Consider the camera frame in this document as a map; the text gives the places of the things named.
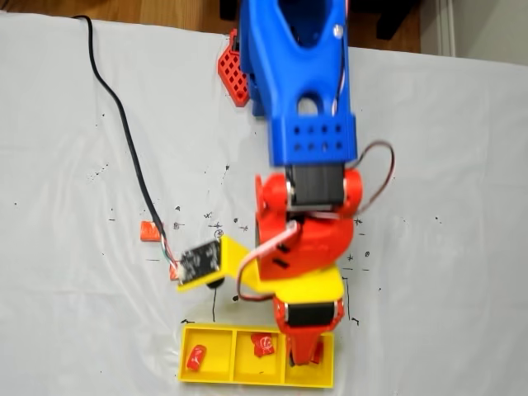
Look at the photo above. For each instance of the white tablecloth with ink marks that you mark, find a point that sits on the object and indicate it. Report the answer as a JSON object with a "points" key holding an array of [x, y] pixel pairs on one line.
{"points": [[433, 165]]}

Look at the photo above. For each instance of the black table clamp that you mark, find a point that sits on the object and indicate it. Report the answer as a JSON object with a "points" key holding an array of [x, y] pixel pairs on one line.
{"points": [[236, 41]]}

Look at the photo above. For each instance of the camera board on yellow mount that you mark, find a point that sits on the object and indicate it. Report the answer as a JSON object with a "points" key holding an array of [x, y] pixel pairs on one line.
{"points": [[200, 264]]}

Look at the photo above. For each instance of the red candy with S print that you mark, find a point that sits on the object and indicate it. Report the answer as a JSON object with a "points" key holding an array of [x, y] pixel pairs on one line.
{"points": [[262, 344], [196, 358]]}

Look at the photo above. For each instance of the yellow three-compartment box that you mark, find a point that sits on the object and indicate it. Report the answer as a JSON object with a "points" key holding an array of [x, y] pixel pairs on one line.
{"points": [[208, 377]]}

